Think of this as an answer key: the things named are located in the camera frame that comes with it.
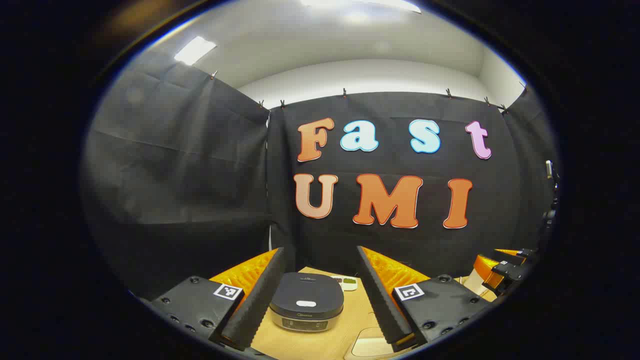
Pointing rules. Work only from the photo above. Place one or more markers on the white divided bean tray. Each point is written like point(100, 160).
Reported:
point(347, 283)

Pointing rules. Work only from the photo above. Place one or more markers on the ceiling light panel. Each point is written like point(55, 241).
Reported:
point(360, 5)
point(195, 50)

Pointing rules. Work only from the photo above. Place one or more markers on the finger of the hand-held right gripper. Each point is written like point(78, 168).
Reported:
point(484, 270)
point(510, 253)

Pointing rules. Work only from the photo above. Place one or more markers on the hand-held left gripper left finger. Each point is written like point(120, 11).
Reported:
point(260, 295)

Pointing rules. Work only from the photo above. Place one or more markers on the dark grey rice cooker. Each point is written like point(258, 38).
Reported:
point(305, 292)

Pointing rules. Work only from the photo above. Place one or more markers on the pale shallow container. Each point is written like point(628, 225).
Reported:
point(370, 346)

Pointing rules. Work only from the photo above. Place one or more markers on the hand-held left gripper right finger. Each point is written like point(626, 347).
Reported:
point(380, 295)

